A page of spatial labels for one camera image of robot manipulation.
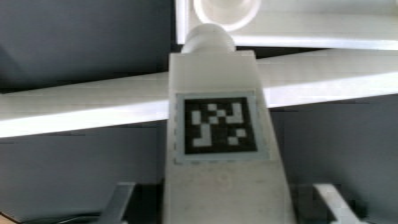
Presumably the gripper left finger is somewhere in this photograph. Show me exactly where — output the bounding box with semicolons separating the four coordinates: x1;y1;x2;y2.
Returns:
97;182;136;224

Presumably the white front fence wall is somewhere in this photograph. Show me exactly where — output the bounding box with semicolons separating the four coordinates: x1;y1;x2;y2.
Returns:
0;49;398;138

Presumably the white table leg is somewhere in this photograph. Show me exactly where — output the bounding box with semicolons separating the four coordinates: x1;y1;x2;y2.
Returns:
164;24;297;224

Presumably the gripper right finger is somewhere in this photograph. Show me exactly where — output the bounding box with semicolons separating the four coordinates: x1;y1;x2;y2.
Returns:
315;184;370;224

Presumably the white square table top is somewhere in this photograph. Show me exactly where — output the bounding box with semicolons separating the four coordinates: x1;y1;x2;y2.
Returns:
175;0;398;50

